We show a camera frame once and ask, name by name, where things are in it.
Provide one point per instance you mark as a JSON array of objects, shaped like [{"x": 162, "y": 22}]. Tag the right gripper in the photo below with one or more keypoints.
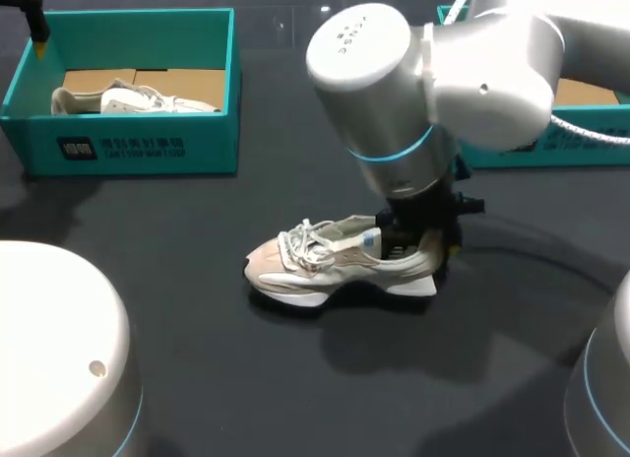
[{"x": 423, "y": 208}]

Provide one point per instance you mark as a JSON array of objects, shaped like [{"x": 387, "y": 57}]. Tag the beige and white shoe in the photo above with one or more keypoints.
[
  {"x": 128, "y": 100},
  {"x": 295, "y": 280}
]

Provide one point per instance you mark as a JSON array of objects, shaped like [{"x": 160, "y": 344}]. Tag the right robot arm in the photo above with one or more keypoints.
[{"x": 394, "y": 83}]

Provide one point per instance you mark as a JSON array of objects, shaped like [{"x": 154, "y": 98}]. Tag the teal box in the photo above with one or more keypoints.
[
  {"x": 123, "y": 154},
  {"x": 590, "y": 156}
]

